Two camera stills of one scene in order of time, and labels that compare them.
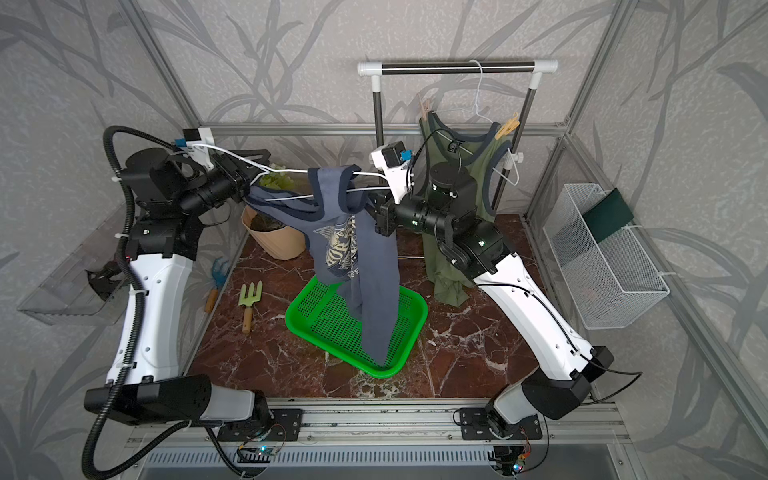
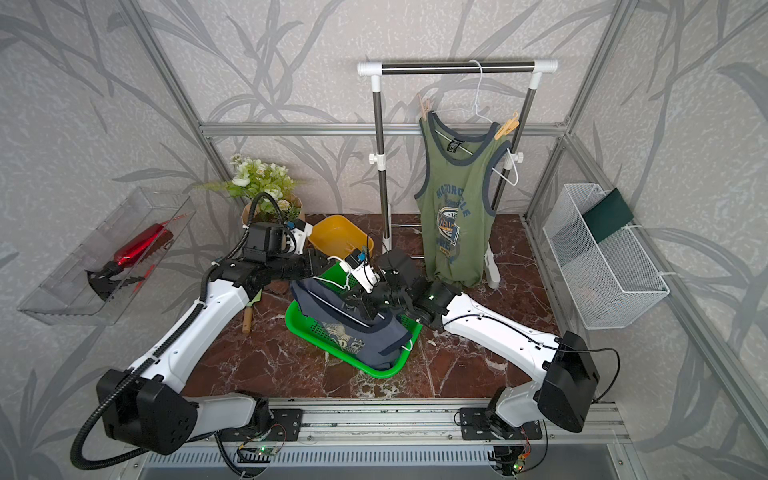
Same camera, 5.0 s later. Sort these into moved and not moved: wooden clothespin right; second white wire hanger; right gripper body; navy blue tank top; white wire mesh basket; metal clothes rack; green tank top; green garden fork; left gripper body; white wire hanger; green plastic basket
Moved: right gripper body; white wire hanger; left gripper body; navy blue tank top
Not moved: green garden fork; green tank top; green plastic basket; white wire mesh basket; metal clothes rack; second white wire hanger; wooden clothespin right
